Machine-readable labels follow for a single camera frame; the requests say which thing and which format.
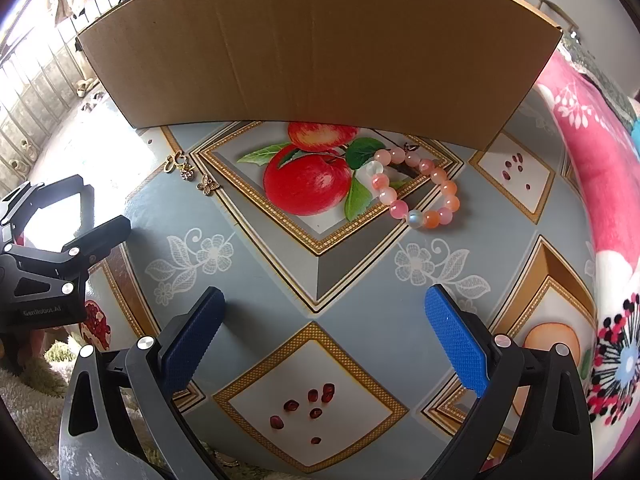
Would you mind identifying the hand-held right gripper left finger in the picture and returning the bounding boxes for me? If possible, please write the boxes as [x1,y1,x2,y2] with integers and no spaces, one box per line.
[59,286,227,480]

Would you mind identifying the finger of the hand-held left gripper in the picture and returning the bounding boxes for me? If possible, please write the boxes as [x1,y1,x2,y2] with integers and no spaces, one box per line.
[5,215,132,296]
[0,175,96,241]

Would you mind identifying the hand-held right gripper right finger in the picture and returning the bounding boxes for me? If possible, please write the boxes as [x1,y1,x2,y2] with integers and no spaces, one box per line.
[424,284,593,480]

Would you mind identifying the pink orange bead bracelet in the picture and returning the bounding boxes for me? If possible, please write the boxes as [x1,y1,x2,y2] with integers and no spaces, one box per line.
[369,142,461,231]

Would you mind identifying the brown cardboard box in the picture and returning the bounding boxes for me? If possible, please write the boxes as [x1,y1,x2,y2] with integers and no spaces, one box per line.
[75,0,565,153]

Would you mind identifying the person's left hand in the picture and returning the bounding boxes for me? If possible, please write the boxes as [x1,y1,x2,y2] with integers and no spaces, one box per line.
[0,329,58,368]

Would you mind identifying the window railing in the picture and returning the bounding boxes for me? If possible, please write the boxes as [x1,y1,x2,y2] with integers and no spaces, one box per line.
[0,10,101,181]

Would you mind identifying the fruit print tablecloth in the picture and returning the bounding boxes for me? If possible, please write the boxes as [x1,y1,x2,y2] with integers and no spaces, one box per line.
[82,95,601,476]

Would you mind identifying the pink floral blanket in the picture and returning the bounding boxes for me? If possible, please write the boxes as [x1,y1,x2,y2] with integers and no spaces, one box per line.
[532,50,640,480]

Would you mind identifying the grey sequined cloth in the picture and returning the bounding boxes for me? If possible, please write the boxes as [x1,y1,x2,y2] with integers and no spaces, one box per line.
[557,30,640,126]

